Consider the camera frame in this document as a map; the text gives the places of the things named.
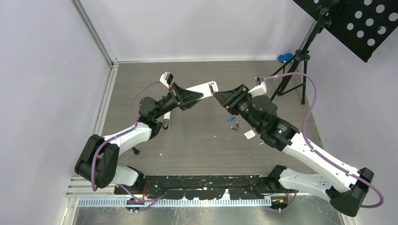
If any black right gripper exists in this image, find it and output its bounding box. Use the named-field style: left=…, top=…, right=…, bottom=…
left=214, top=84, right=262, bottom=132

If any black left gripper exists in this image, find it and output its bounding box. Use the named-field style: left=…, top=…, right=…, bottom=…
left=153, top=83, right=204, bottom=120

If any white remote control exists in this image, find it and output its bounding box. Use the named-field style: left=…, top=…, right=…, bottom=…
left=187, top=81, right=219, bottom=100

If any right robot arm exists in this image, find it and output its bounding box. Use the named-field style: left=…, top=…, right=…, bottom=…
left=213, top=85, right=374, bottom=217

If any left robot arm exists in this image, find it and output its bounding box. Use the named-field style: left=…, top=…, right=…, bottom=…
left=74, top=82, right=218, bottom=194

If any white rectangular box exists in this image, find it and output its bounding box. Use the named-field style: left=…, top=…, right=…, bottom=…
left=162, top=112, right=171, bottom=130

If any white battery cover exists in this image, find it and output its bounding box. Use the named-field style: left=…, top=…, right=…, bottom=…
left=244, top=130, right=256, bottom=140

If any blue toy car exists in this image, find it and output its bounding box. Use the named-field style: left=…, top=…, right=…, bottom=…
left=277, top=53, right=293, bottom=63

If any small black knob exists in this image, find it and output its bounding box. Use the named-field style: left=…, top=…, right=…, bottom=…
left=132, top=147, right=140, bottom=155

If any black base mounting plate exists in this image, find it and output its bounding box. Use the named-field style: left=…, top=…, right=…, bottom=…
left=113, top=174, right=299, bottom=201

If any black tripod stand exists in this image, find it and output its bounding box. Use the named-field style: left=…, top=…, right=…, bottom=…
left=271, top=6, right=330, bottom=105

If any black perforated music stand tray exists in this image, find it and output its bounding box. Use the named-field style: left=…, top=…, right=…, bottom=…
left=295, top=0, right=398, bottom=62

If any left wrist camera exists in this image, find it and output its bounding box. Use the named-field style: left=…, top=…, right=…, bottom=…
left=159, top=72, right=173, bottom=89

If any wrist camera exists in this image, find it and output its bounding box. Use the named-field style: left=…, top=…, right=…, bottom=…
left=159, top=72, right=173, bottom=89
left=249, top=76, right=267, bottom=98

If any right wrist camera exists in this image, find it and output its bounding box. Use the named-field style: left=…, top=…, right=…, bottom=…
left=249, top=76, right=267, bottom=98

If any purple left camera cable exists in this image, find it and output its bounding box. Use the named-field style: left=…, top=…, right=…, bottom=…
left=91, top=80, right=162, bottom=212

